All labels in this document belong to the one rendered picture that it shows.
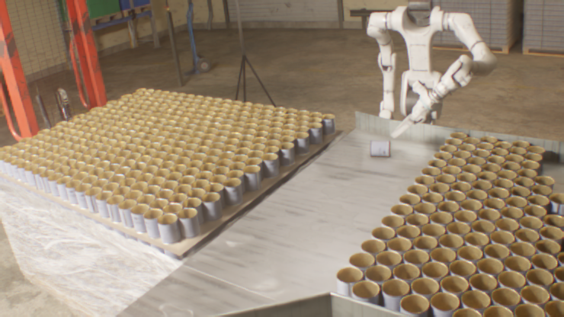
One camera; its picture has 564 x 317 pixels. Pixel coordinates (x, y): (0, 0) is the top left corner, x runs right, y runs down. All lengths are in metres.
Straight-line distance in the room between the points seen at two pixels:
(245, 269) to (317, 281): 0.23
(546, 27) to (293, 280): 7.44
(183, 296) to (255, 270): 0.23
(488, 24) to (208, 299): 7.61
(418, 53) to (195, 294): 1.70
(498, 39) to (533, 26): 0.58
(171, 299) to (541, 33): 7.68
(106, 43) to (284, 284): 11.34
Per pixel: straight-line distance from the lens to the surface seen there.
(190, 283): 1.49
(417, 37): 2.58
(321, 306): 1.26
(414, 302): 1.27
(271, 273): 1.48
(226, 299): 1.41
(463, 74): 1.96
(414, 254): 1.41
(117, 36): 12.71
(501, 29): 8.54
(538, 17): 8.47
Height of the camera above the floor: 1.96
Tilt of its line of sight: 24 degrees down
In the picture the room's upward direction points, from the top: 8 degrees counter-clockwise
